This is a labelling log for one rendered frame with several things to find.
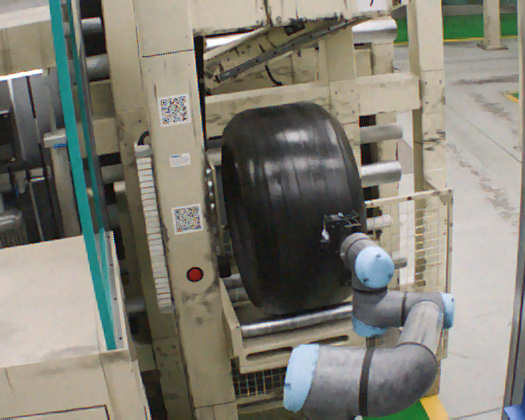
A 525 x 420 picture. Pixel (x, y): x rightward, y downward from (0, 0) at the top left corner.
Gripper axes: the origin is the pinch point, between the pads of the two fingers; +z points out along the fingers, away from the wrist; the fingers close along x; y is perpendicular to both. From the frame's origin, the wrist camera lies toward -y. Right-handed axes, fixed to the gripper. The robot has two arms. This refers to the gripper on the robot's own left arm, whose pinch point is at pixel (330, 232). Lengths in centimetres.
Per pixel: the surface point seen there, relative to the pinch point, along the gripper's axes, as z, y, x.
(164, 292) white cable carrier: 24.2, -17.2, 40.2
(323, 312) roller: 17.3, -28.2, -0.8
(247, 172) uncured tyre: 10.9, 14.8, 16.3
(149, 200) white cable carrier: 20.9, 9.2, 40.4
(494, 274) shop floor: 178, -101, -137
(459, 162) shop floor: 340, -81, -192
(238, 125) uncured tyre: 24.4, 24.1, 15.1
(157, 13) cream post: 14, 56, 33
